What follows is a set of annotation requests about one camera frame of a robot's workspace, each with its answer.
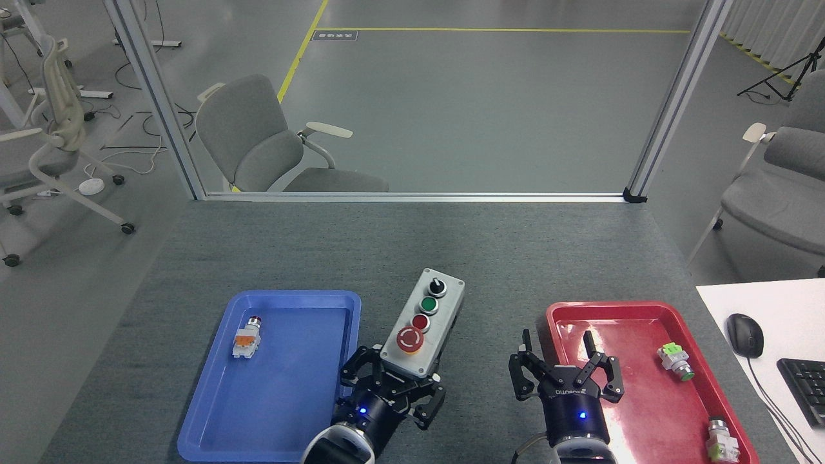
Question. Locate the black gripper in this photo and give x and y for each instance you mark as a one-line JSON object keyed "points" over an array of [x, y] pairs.
{"points": [[377, 412], [573, 406]]}

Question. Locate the grey control box with buttons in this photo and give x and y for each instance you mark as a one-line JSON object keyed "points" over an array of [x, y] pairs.
{"points": [[425, 322]]}

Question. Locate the red push button orange block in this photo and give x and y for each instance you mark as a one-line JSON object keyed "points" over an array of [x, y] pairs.
{"points": [[247, 340]]}

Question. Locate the red plastic tray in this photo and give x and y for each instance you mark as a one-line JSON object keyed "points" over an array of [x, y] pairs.
{"points": [[651, 399]]}

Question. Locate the blue plastic tray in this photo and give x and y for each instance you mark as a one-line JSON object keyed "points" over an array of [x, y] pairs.
{"points": [[283, 386]]}

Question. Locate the black computer mouse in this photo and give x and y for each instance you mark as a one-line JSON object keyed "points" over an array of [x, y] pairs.
{"points": [[746, 335]]}

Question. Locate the white desk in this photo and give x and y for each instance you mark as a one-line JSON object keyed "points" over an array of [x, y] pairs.
{"points": [[786, 309]]}

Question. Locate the black keyboard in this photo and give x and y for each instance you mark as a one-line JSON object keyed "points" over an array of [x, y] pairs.
{"points": [[807, 386]]}

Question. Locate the grey chair with white armrests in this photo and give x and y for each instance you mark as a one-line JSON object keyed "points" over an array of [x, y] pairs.
{"points": [[258, 142]]}

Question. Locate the grey floor label plate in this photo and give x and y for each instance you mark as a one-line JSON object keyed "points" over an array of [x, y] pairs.
{"points": [[334, 35]]}

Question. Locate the white round floor device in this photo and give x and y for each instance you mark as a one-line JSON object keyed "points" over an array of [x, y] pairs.
{"points": [[91, 187]]}

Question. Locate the black tripod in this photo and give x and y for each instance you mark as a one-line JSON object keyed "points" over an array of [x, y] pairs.
{"points": [[794, 71]]}

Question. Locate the white desk foot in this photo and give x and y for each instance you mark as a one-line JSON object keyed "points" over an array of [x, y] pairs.
{"points": [[77, 93], [155, 44]]}

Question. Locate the white mesh office chair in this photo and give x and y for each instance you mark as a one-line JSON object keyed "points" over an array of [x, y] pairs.
{"points": [[58, 129]]}

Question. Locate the green push button switch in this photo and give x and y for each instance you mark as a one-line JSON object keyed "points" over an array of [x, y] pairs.
{"points": [[675, 361]]}

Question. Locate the silver switch with green block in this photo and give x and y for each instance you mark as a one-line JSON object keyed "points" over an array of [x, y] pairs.
{"points": [[722, 441]]}

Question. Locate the silver aluminium rail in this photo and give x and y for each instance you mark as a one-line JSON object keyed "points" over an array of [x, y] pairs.
{"points": [[412, 196]]}

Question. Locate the black corner bracket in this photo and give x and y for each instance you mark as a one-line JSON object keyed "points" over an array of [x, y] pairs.
{"points": [[634, 195]]}

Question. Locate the grey chair with white frame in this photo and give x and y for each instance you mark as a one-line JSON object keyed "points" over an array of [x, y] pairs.
{"points": [[773, 200]]}

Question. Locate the silver aluminium post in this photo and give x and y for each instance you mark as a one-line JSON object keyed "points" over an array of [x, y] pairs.
{"points": [[680, 96], [155, 96]]}

